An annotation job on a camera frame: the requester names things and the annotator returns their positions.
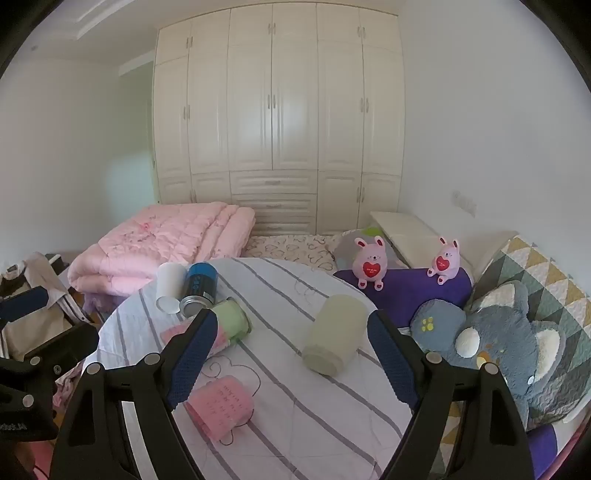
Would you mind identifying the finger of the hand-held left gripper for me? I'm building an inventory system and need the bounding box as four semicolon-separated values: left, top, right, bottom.
0;285;49;325
24;320;100;384

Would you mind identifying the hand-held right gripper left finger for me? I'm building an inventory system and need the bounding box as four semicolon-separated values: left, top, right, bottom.
48;308;219;480

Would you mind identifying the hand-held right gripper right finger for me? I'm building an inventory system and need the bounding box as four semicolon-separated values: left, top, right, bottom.
367;310;532;480

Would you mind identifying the pale green plastic cup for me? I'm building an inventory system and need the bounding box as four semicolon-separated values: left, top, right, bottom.
302;295;369;377

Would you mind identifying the pink printed cup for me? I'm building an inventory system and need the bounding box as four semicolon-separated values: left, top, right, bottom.
186;375;255;445
160;322;229;359

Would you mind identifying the light green cup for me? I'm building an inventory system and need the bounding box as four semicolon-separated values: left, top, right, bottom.
210;298;253;345

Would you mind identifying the blue metal cup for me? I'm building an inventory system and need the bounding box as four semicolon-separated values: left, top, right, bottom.
179;262;219;320

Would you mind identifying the white cup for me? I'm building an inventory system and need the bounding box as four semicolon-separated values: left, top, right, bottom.
156;263;189;315

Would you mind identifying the beige striped clothing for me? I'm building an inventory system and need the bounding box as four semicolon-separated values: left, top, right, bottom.
0;251;94;361

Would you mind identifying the purple cushion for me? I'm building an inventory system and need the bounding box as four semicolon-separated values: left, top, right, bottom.
333;264;474;328

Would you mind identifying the large pink bunny plush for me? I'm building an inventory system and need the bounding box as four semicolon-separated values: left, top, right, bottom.
353;235;388;291

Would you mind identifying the small pink bunny plush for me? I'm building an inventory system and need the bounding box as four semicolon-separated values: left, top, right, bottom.
427;237;461;285

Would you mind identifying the grey koala plush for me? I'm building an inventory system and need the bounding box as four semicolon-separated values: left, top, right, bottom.
409;279;581;419

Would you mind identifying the folded pink quilt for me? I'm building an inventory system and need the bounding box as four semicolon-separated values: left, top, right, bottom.
68;201;257;297

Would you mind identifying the grey and green pillow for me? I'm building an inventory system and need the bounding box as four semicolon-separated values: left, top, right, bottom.
331;226;408;272

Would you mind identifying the cream headboard cushion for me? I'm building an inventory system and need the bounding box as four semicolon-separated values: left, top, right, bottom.
369;210;520;278

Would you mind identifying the heart print bed sheet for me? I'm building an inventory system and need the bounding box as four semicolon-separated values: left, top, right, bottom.
243;234;341;274

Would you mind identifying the patchwork triangle pillow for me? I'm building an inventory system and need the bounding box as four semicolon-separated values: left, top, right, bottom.
470;235;591;431

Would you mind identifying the cream white wardrobe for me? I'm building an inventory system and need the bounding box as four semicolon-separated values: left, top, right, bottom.
151;2;407;237

